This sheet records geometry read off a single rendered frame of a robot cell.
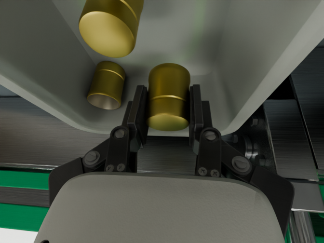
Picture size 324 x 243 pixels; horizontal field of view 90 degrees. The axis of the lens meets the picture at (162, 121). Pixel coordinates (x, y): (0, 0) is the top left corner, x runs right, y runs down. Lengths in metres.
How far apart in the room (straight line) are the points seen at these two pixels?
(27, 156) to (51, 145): 0.04
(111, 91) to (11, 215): 0.25
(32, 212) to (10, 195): 0.05
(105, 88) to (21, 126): 0.22
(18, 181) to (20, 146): 0.06
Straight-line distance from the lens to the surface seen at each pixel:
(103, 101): 0.21
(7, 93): 0.43
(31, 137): 0.34
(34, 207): 0.33
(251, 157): 0.19
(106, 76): 0.19
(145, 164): 0.24
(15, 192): 0.36
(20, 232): 0.57
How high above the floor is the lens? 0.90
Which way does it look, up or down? 23 degrees down
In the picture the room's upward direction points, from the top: 176 degrees counter-clockwise
